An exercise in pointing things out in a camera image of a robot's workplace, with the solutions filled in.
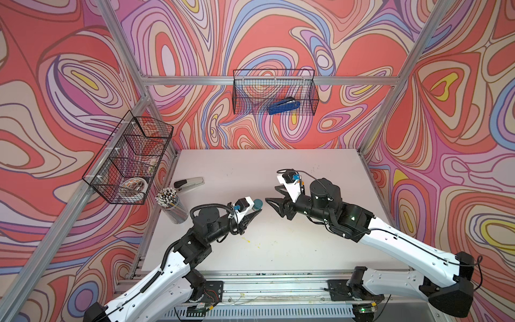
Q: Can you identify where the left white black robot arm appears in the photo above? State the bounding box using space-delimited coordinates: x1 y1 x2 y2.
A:
83 197 263 321

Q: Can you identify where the grey stapler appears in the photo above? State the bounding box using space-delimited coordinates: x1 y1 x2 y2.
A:
173 177 205 192

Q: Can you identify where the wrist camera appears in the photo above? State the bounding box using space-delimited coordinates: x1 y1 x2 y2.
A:
233 197 254 224
277 169 304 203

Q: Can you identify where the back black wire basket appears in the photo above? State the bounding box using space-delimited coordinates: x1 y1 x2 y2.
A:
232 67 319 116

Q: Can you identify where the cup of pencils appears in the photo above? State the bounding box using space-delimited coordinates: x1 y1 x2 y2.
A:
156 187 189 224

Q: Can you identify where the teal jar lid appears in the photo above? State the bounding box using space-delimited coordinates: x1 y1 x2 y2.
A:
253 199 263 209

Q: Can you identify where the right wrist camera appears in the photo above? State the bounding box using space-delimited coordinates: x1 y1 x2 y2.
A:
277 169 304 203

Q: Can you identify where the black wire basket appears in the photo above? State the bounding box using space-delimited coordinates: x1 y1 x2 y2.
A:
82 111 174 205
232 67 319 116

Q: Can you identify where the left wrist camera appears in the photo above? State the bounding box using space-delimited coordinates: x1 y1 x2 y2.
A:
233 197 254 224

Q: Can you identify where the left black wire basket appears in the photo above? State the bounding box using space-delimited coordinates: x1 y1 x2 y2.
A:
82 111 174 205

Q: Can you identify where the teal paint jar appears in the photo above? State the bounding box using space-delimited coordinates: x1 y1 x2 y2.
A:
252 199 263 211

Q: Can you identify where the blue stapler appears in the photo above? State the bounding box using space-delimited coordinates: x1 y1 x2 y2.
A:
268 97 300 115

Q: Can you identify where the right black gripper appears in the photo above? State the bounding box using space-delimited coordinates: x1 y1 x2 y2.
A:
265 185 333 224

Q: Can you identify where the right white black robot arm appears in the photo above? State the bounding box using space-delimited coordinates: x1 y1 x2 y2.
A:
266 174 477 318

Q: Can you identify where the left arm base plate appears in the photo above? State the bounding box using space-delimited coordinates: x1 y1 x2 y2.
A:
189 280 224 304

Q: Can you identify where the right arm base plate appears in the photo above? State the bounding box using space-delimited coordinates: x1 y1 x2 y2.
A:
323 279 385 303

